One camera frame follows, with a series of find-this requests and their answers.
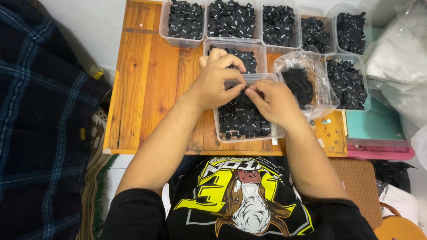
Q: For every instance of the person's right hand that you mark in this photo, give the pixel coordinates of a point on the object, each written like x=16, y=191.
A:
x=278, y=105

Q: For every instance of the person's left hand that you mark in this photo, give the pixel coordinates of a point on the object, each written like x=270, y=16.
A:
x=213, y=85

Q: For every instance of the bundle of black threads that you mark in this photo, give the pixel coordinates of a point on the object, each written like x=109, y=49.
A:
x=298, y=86

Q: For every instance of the clear plastic container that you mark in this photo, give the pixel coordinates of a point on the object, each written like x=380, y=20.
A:
x=233, y=39
x=313, y=16
x=367, y=66
x=260, y=56
x=278, y=133
x=280, y=49
x=333, y=13
x=163, y=33

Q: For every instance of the clear plastic bag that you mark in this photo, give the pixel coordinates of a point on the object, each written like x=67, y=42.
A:
x=320, y=86

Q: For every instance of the small teal capped tube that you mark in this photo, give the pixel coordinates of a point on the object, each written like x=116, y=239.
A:
x=326, y=121

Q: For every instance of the teal box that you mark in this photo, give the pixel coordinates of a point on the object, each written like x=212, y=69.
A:
x=375, y=125

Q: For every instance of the black printed t-shirt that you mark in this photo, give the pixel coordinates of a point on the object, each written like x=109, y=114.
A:
x=240, y=206

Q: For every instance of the pink plastic tray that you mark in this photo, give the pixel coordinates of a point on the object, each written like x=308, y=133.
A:
x=380, y=151

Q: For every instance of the brown woven mat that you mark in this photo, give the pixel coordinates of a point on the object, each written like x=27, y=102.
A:
x=358, y=186

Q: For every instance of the small yellow object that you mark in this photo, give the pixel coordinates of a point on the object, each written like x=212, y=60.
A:
x=96, y=72

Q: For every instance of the heap of white plastic bags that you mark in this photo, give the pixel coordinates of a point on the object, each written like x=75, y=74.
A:
x=400, y=53

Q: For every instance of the black plastic bag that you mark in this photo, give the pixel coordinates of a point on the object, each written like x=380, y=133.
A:
x=393, y=175

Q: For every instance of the patterned brown green rug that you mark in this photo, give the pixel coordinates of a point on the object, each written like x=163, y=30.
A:
x=95, y=173

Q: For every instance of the white plastic bag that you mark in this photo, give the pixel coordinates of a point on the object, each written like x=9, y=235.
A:
x=400, y=201

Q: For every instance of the dark blue plaid cloth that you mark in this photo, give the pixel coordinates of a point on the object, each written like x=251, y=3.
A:
x=40, y=116

